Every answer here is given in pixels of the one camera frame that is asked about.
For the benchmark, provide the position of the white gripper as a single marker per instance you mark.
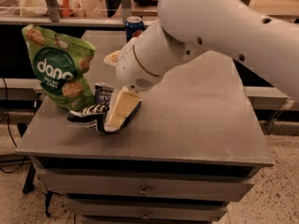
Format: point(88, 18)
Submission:
point(130, 66)

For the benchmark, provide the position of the blue chip bag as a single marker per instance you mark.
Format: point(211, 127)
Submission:
point(94, 117)

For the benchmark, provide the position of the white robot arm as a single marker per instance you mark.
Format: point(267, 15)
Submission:
point(185, 29)

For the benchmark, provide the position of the green rice chip bag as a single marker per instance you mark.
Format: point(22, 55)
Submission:
point(59, 63)

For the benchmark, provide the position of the orange and white bag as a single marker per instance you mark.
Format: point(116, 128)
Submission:
point(71, 8)

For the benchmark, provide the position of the blue Pepsi can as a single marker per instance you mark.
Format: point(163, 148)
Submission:
point(134, 27)

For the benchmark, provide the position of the grey drawer cabinet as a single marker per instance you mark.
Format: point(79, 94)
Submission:
point(197, 122)

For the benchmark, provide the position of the top grey drawer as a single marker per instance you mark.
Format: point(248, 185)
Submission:
point(219, 189)

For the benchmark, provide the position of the grey drawer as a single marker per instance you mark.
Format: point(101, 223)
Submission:
point(146, 211)
point(219, 189)

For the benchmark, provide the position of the black stand leg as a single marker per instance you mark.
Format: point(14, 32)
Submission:
point(28, 185)

